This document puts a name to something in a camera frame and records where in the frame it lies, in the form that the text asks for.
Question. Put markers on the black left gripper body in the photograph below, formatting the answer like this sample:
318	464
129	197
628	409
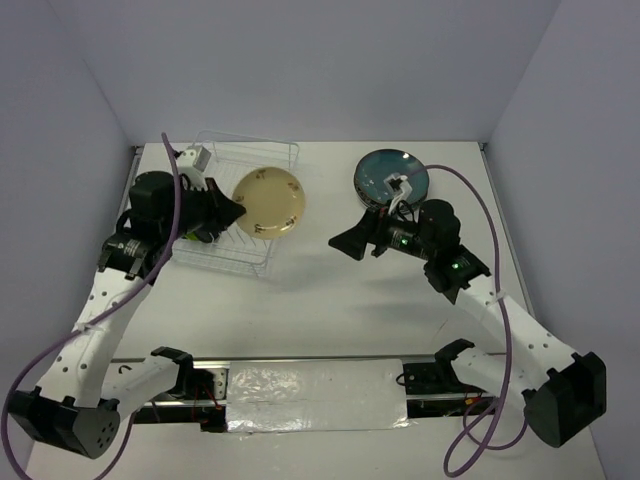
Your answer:
193	210

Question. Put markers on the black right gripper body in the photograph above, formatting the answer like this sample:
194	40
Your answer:
402	236

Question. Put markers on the blue white floral plate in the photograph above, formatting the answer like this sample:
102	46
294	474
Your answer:
373	200

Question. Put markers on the cream small plate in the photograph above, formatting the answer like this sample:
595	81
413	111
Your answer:
275	202

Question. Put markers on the dark green plate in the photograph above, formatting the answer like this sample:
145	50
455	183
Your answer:
375	172

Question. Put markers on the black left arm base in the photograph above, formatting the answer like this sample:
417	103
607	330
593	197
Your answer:
203	405

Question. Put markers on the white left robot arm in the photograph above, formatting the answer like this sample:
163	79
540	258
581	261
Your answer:
74	407

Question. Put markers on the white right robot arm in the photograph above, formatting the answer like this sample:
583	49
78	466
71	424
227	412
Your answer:
560	391

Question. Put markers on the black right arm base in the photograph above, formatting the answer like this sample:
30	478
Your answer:
433	391

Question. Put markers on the silver foil sheet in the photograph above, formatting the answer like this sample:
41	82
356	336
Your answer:
314	396

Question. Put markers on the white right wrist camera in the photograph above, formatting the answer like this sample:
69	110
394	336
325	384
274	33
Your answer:
400	189

